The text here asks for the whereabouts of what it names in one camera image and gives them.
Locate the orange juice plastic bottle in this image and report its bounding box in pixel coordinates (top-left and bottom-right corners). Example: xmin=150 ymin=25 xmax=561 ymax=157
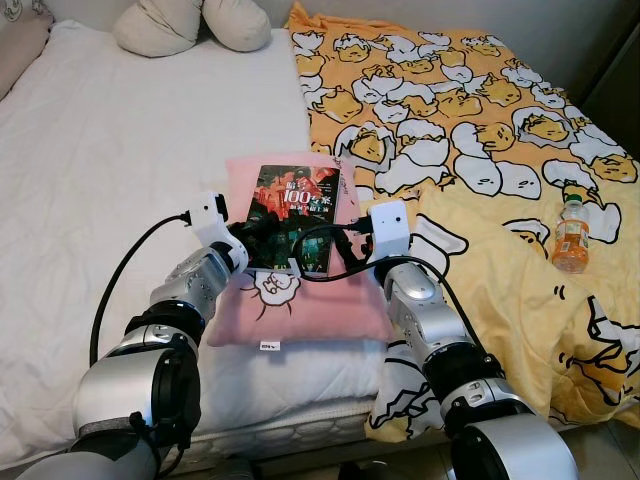
xmin=552 ymin=195 xmax=591 ymax=274

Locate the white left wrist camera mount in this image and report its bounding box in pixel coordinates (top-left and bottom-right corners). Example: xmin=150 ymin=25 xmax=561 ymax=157
xmin=188 ymin=192 xmax=233 ymax=246

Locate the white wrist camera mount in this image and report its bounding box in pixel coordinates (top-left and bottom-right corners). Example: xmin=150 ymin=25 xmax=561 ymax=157
xmin=188 ymin=192 xmax=233 ymax=246
xmin=367 ymin=200 xmax=413 ymax=264

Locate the pink plush pillow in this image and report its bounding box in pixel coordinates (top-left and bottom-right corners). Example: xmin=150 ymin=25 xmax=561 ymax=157
xmin=205 ymin=152 xmax=396 ymax=351

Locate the beige bed pillow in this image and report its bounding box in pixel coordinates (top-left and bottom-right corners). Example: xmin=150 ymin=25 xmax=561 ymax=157
xmin=200 ymin=0 xmax=273 ymax=53
xmin=112 ymin=0 xmax=206 ymax=58

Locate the yellow cartoon egg blanket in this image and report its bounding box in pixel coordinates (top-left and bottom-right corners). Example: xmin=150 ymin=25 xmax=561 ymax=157
xmin=288 ymin=0 xmax=640 ymax=446

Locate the white bed mattress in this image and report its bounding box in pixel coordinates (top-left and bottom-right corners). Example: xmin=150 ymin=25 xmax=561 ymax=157
xmin=0 ymin=18 xmax=421 ymax=471

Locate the dark cover book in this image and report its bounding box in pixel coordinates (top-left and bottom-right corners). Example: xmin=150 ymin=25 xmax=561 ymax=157
xmin=243 ymin=165 xmax=341 ymax=278

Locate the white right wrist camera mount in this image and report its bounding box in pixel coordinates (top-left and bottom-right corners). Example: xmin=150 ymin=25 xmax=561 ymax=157
xmin=367 ymin=200 xmax=413 ymax=264

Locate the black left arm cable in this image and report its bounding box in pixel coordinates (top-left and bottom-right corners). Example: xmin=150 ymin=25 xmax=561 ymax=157
xmin=88 ymin=210 xmax=193 ymax=366

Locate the brown grey pillow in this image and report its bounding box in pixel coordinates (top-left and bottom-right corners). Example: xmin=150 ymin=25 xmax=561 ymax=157
xmin=0 ymin=5 xmax=53 ymax=101

